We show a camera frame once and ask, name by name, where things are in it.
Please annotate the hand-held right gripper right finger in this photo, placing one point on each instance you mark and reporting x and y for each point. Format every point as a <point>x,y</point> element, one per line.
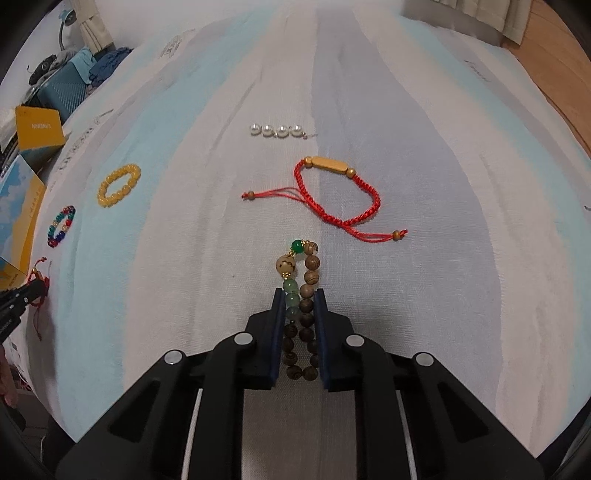
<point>321,323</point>

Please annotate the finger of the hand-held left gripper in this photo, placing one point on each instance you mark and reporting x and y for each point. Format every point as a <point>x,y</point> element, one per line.
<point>27,291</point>
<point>9,321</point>

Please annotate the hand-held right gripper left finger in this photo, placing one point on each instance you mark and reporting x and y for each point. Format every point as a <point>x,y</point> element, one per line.
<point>278,323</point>

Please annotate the cardboard storage box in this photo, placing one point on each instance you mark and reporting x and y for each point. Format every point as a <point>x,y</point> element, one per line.
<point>27,217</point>

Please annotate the person's left hand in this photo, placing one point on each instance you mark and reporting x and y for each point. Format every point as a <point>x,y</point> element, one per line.
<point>6,374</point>

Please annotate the striped bed sheet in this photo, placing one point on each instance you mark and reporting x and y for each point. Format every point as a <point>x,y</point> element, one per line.
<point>415,277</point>

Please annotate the yellow cardboard box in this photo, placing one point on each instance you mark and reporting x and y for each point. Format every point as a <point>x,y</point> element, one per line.
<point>39,127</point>

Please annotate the teal ribbed suitcase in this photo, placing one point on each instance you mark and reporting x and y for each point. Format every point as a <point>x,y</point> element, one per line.
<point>64,90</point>

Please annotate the dark round device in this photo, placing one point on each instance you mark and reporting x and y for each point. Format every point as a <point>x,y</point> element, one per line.
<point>44,68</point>

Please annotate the light teal cloth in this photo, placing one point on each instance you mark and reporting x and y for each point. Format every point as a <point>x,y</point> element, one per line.
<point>83,62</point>

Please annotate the dark blue cloth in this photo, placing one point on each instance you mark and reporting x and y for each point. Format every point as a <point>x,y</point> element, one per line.
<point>111,62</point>

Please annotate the blue and white desk lamp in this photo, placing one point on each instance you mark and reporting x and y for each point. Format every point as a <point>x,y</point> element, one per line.
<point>69,21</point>

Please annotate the beige curtain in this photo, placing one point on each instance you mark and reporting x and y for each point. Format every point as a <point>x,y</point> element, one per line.
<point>526,21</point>
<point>97,23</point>

